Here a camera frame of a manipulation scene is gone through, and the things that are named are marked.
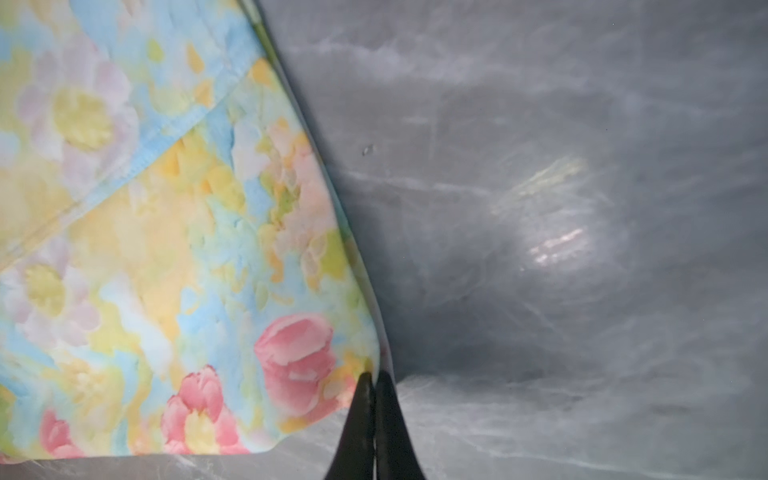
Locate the floral pastel skirt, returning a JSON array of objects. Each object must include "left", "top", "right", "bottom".
[{"left": 1, "top": 1, "right": 392, "bottom": 464}]

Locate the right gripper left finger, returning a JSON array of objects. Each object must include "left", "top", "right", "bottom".
[{"left": 325, "top": 372, "right": 375, "bottom": 480}]

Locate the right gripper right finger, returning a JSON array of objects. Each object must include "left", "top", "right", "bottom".
[{"left": 374, "top": 371, "right": 426, "bottom": 480}]

